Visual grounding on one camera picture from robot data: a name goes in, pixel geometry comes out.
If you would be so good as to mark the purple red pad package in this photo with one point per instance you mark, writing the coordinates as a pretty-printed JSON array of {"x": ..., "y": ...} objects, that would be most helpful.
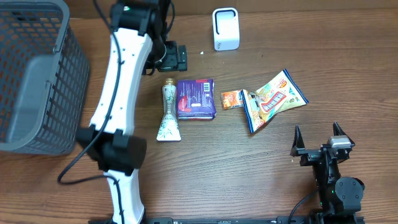
[{"x": 195, "y": 99}]

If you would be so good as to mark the small orange snack packet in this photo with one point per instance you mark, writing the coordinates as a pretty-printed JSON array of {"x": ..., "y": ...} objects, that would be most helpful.
[{"x": 232, "y": 99}]

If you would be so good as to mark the yellow snack bag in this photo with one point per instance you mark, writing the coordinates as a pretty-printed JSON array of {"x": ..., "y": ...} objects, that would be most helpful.
[{"x": 278, "y": 95}]

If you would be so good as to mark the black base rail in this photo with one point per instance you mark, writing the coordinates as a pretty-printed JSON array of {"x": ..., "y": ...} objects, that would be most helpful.
[{"x": 277, "y": 220}]

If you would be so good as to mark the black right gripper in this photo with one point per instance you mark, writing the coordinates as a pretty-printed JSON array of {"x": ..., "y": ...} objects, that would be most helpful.
[{"x": 309, "y": 155}]

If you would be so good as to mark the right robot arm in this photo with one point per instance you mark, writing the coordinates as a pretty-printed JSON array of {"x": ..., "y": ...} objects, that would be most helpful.
[{"x": 340, "y": 197}]

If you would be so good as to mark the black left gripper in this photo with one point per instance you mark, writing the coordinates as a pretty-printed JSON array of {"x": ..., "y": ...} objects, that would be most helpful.
[{"x": 178, "y": 60}]

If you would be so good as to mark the white barcode scanner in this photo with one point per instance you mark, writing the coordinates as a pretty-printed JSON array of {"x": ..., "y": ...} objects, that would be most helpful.
[{"x": 226, "y": 33}]

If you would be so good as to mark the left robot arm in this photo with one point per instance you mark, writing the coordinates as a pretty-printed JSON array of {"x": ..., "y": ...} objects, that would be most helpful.
[{"x": 139, "y": 42}]

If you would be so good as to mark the dark grey plastic basket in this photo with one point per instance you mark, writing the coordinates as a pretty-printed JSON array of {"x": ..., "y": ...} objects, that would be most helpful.
[{"x": 44, "y": 77}]

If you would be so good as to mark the white tube item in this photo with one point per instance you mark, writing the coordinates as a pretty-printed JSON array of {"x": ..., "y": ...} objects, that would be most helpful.
[{"x": 169, "y": 129}]

